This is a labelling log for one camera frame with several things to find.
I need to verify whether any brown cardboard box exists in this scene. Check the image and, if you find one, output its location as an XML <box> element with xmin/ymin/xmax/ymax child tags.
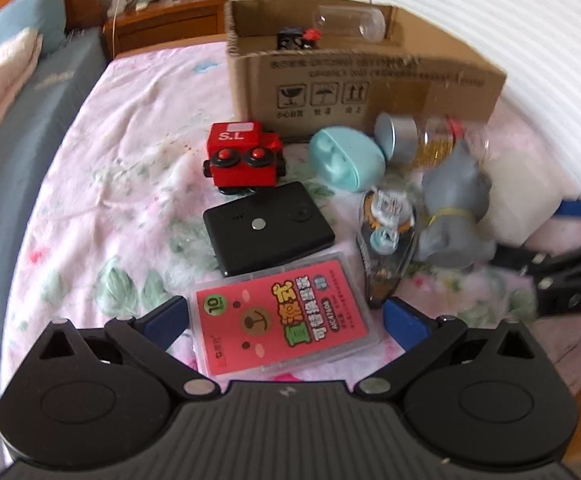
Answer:
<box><xmin>225</xmin><ymin>0</ymin><xmax>507</xmax><ymax>142</ymax></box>

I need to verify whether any wooden nightstand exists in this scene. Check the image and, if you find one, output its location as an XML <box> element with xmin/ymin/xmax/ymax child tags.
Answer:
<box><xmin>103</xmin><ymin>0</ymin><xmax>228</xmax><ymax>58</ymax></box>

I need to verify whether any pink card box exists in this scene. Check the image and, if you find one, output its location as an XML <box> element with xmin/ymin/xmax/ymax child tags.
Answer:
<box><xmin>188</xmin><ymin>252</ymin><xmax>379</xmax><ymax>382</ymax></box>

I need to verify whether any red toy train car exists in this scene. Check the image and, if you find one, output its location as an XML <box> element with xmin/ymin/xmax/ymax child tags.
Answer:
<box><xmin>202</xmin><ymin>122</ymin><xmax>286</xmax><ymax>194</ymax></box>

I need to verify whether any white translucent plastic box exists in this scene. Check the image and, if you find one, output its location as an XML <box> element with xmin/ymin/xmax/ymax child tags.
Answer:
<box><xmin>478</xmin><ymin>151</ymin><xmax>564</xmax><ymax>247</ymax></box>

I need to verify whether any mint green oval case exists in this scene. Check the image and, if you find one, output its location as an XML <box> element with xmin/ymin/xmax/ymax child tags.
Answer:
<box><xmin>309</xmin><ymin>126</ymin><xmax>386</xmax><ymax>192</ymax></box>

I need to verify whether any grey elephant toy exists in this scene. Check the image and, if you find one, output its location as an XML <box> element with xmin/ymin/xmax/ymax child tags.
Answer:
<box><xmin>414</xmin><ymin>140</ymin><xmax>497</xmax><ymax>269</ymax></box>

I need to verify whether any pink floral bed sheet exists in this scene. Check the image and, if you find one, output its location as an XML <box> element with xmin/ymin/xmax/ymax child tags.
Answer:
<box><xmin>0</xmin><ymin>41</ymin><xmax>581</xmax><ymax>392</ymax></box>

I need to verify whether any clear plastic jar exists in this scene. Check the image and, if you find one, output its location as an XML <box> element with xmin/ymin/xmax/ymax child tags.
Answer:
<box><xmin>313</xmin><ymin>4</ymin><xmax>386</xmax><ymax>44</ymax></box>

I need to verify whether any blue-grey bed sheet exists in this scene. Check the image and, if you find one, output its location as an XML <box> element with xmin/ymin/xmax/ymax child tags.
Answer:
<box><xmin>0</xmin><ymin>28</ymin><xmax>108</xmax><ymax>363</ymax></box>

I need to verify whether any blue pillow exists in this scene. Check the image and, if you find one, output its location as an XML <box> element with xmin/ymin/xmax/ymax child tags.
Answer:
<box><xmin>0</xmin><ymin>0</ymin><xmax>67</xmax><ymax>56</ymax></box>

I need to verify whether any black blue toy cube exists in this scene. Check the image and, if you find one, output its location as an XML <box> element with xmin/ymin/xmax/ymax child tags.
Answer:
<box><xmin>276</xmin><ymin>27</ymin><xmax>322</xmax><ymax>50</ymax></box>

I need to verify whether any white power strip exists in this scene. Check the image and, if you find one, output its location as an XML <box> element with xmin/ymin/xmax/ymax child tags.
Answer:
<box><xmin>106</xmin><ymin>0</ymin><xmax>128</xmax><ymax>18</ymax></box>

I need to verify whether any black flat rectangular case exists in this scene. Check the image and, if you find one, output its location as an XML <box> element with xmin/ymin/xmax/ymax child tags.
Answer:
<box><xmin>202</xmin><ymin>181</ymin><xmax>335</xmax><ymax>278</ymax></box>

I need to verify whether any jar with gold contents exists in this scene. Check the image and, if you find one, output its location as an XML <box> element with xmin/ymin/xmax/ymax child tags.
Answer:
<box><xmin>373</xmin><ymin>113</ymin><xmax>489</xmax><ymax>170</ymax></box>

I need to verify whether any clear correction tape dispenser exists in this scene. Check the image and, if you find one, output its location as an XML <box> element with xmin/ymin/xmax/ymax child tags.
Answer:
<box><xmin>357</xmin><ymin>188</ymin><xmax>417</xmax><ymax>309</ymax></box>

